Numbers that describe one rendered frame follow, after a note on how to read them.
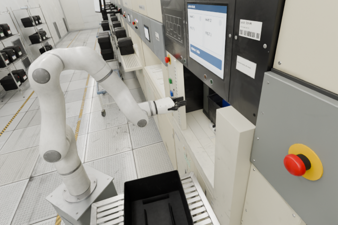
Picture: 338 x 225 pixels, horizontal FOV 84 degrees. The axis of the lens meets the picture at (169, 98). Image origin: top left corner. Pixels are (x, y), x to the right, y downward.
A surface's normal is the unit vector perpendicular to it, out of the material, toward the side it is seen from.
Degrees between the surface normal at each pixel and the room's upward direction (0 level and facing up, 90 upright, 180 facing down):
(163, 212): 0
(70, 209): 0
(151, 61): 90
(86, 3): 90
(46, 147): 62
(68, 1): 90
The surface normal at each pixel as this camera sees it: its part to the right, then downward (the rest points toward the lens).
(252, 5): -0.95, 0.22
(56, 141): 0.48, -0.04
